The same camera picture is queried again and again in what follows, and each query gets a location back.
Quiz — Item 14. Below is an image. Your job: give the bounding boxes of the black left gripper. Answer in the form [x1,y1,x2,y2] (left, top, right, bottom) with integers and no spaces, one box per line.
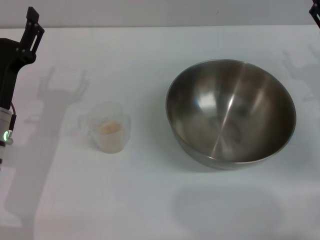
[0,7,45,108]

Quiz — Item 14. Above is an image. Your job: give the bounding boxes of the white rice grains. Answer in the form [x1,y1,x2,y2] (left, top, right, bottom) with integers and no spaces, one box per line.
[97,119,123,152]

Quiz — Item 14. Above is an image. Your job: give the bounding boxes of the clear plastic measuring cup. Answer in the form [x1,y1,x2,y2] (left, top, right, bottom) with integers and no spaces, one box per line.
[78,101,132,154]

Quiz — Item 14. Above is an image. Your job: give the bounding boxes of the stainless steel mixing bowl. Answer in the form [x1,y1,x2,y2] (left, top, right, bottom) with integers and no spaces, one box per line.
[164,58,298,171]

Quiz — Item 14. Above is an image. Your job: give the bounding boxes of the grey left gripper cable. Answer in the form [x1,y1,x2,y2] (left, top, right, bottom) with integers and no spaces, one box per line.
[6,103,17,145]

